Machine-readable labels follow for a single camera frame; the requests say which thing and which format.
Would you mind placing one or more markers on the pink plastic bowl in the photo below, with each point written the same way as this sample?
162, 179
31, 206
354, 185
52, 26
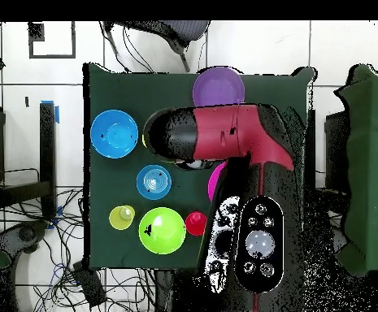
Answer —
214, 182

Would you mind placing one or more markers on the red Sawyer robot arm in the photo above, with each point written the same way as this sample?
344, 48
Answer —
224, 133

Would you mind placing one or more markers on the small dark blue bowl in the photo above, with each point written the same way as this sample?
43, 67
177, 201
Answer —
153, 182

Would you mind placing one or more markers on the red plastic cup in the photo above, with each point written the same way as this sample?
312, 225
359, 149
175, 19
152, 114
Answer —
195, 224

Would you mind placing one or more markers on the green plastic bowl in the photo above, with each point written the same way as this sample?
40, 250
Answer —
165, 237

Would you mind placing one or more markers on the large light blue bowl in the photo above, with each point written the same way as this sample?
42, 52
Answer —
113, 134

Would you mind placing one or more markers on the translucent yellow-green plastic cup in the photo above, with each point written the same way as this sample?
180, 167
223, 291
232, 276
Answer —
118, 221

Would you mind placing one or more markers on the purple plastic bowl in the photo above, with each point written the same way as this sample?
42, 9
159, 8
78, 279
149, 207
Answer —
218, 89

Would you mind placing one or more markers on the dark green table cloth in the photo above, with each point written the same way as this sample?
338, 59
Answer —
143, 91

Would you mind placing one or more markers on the grey office chair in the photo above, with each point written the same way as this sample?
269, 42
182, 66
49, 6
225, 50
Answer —
188, 31

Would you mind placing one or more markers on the black power strip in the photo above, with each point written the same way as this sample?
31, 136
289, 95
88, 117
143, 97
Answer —
89, 286

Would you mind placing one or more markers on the black floor device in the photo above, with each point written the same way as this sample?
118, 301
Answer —
22, 235

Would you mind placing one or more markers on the black metal frame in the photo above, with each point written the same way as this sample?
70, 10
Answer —
47, 146
336, 146

